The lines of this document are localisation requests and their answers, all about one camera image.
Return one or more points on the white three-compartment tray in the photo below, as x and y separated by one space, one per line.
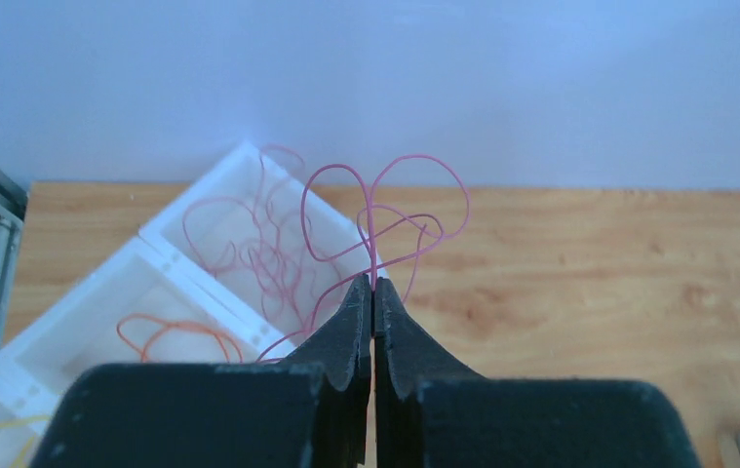
242 267

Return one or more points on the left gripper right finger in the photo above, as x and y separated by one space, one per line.
432 410

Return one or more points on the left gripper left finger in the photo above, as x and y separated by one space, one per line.
308 410

